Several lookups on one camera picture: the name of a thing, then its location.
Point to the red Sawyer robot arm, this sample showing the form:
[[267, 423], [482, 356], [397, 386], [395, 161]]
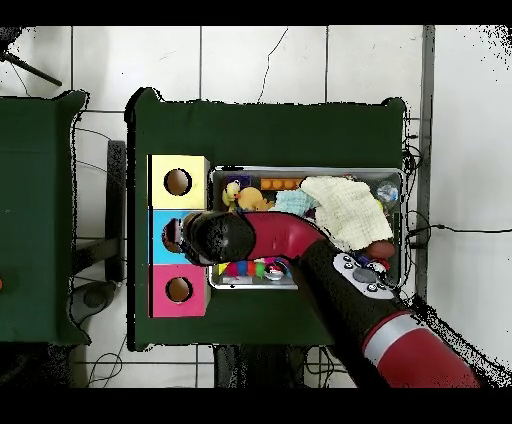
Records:
[[352, 304]]

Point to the shallow clear mesh bin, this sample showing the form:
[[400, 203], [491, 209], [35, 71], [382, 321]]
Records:
[[214, 180]]

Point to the wooden box with three holes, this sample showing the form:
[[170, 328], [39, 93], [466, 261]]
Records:
[[178, 218]]

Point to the orange foam duck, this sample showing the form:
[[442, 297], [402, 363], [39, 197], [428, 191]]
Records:
[[252, 198]]

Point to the small yellow rubber duck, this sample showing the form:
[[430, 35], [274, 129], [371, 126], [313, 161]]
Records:
[[230, 193]]

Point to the orange toy brick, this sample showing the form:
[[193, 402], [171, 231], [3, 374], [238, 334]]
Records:
[[282, 184]]

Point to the mint green cloth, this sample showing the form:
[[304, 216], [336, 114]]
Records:
[[294, 203]]

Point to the cream knit cloth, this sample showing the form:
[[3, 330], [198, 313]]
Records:
[[348, 208]]

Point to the brown toy football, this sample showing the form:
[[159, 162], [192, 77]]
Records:
[[382, 250]]

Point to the green cloth side table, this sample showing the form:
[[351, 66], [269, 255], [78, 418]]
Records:
[[40, 232]]

